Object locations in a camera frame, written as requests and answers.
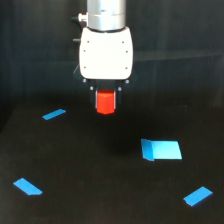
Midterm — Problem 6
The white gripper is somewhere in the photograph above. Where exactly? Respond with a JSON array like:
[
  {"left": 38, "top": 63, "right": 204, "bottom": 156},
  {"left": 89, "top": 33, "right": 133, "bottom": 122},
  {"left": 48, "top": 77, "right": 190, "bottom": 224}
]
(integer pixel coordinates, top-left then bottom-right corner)
[{"left": 77, "top": 27, "right": 134, "bottom": 109}]

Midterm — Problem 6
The red hexagonal block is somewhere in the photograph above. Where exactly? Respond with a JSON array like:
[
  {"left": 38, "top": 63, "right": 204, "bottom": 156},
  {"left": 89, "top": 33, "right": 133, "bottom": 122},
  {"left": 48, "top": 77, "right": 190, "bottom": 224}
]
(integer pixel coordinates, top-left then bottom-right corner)
[{"left": 97, "top": 89, "right": 115, "bottom": 115}]

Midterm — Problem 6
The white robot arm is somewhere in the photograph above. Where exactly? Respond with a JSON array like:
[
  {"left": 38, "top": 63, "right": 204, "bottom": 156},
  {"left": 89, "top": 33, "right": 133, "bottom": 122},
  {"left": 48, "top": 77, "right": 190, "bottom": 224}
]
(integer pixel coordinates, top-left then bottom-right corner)
[{"left": 71, "top": 0, "right": 134, "bottom": 115}]

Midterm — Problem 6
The blue tape strip far left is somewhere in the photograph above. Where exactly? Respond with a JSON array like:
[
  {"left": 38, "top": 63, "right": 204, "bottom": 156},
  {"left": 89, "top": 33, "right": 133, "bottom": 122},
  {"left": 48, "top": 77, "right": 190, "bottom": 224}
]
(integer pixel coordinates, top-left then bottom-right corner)
[{"left": 42, "top": 109, "right": 66, "bottom": 120}]

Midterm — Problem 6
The blue tape strip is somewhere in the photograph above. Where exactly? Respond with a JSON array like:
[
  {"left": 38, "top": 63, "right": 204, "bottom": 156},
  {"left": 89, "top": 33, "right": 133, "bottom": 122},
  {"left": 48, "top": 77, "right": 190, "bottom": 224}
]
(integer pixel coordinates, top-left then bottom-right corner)
[
  {"left": 13, "top": 178, "right": 42, "bottom": 196},
  {"left": 42, "top": 109, "right": 66, "bottom": 120},
  {"left": 183, "top": 186, "right": 213, "bottom": 206}
]

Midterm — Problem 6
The folded blue paper sheet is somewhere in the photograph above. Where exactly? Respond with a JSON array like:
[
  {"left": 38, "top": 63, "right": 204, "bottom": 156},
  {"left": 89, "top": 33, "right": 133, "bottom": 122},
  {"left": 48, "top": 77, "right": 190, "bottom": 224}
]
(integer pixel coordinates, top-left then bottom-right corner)
[{"left": 141, "top": 139, "right": 182, "bottom": 161}]

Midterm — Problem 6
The blue tape strip near left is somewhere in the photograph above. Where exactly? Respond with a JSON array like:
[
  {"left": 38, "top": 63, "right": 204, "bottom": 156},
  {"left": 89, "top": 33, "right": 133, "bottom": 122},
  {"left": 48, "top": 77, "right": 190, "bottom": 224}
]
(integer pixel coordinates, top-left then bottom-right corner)
[{"left": 13, "top": 178, "right": 42, "bottom": 196}]

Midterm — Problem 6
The blue tape strip near right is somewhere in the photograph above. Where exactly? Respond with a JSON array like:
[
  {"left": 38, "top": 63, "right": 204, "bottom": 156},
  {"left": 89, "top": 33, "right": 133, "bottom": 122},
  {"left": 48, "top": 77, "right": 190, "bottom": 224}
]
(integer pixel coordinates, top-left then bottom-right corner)
[{"left": 183, "top": 186, "right": 213, "bottom": 206}]

